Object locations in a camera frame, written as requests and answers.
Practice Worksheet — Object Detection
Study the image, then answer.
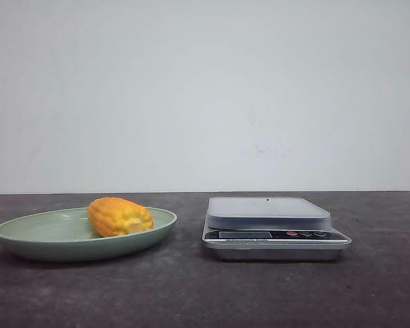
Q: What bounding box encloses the pale green shallow plate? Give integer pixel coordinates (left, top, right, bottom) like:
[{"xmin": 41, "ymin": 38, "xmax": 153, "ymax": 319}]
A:
[{"xmin": 0, "ymin": 207, "xmax": 177, "ymax": 262}]

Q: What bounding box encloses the silver digital kitchen scale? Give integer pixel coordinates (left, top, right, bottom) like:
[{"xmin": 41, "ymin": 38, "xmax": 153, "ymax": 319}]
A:
[{"xmin": 202, "ymin": 197, "xmax": 352, "ymax": 261}]

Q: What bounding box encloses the yellow corn cob piece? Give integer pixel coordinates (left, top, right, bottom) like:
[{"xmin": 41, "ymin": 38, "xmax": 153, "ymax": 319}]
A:
[{"xmin": 87, "ymin": 197, "xmax": 154, "ymax": 237}]

